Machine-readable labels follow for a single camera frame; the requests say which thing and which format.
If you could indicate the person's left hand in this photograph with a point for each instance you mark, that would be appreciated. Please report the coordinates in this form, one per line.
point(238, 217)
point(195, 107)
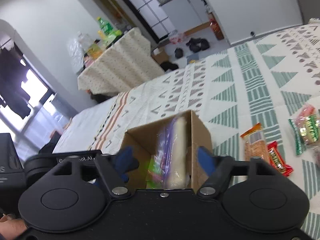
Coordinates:
point(12, 226)

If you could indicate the bubble wrap roll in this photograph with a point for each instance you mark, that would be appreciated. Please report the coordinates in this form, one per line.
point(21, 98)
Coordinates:
point(76, 47)

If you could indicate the white bed sheet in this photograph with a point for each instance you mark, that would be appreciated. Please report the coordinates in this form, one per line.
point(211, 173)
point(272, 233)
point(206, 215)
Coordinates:
point(87, 125)

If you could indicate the black spray bottle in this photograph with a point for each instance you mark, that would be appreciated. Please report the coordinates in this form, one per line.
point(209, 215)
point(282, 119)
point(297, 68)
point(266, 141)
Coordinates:
point(205, 2)

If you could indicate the pink bottle pack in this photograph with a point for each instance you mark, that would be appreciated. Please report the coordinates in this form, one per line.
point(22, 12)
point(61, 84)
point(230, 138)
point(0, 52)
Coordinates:
point(177, 37)

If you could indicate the table with dotted tablecloth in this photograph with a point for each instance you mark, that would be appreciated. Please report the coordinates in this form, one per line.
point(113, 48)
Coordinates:
point(120, 65)

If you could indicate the yellow oil bottle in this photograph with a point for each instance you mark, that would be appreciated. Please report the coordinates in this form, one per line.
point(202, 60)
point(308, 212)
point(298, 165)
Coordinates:
point(94, 49)

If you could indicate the brown bottle red label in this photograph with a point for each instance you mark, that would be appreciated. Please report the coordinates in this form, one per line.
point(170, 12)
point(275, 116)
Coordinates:
point(216, 29)

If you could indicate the cardboard box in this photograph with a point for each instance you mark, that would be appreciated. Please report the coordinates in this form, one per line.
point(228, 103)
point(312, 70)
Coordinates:
point(197, 135)

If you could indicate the red snack packet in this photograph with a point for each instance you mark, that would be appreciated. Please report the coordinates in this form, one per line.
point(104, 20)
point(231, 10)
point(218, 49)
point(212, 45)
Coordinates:
point(278, 158)

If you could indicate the black grid sliding door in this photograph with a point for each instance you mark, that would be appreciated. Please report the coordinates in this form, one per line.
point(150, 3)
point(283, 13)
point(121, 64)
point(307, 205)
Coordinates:
point(147, 7)

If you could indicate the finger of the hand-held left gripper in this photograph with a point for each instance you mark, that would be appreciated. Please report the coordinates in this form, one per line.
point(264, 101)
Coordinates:
point(100, 182)

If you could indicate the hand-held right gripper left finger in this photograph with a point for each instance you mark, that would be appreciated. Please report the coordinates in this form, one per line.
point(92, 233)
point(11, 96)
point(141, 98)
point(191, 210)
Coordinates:
point(128, 161)

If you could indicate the purple white cake packet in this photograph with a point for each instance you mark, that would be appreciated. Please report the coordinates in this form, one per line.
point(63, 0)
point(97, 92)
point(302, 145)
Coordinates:
point(175, 152)

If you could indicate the green soda bottle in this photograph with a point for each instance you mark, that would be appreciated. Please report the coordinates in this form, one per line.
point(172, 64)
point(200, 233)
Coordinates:
point(105, 26)

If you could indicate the green tissue pack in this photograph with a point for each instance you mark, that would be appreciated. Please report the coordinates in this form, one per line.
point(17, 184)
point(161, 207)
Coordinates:
point(114, 36)

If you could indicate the black clothing pile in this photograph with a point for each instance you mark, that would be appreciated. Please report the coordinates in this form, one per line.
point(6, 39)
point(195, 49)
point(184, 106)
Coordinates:
point(169, 66)

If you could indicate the orange biscuit packet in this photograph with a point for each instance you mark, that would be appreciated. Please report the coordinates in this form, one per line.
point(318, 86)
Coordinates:
point(255, 142)

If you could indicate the white-topped cardboard carton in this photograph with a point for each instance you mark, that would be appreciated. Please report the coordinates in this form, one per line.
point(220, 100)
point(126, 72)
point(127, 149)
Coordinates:
point(160, 56)

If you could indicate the black slipper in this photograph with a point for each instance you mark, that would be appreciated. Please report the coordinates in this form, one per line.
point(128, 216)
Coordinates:
point(204, 44)
point(179, 53)
point(194, 48)
point(193, 42)

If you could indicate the hanging dark clothes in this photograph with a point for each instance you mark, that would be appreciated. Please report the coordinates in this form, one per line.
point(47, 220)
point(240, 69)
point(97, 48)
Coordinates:
point(15, 85)

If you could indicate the small yellow packet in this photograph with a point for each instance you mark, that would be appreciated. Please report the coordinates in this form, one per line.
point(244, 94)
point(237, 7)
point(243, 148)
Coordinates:
point(191, 60)

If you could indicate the white kitchen cabinet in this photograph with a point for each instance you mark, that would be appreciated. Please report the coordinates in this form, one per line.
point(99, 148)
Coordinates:
point(185, 10)

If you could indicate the large green snack packet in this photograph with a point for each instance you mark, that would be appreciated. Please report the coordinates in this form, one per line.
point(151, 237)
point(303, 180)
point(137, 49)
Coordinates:
point(153, 175)

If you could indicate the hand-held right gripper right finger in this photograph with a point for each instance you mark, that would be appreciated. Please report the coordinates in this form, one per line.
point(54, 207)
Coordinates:
point(205, 160)

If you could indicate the green-label round cake packet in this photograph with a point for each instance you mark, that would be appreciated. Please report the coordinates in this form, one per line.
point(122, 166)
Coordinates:
point(306, 130)

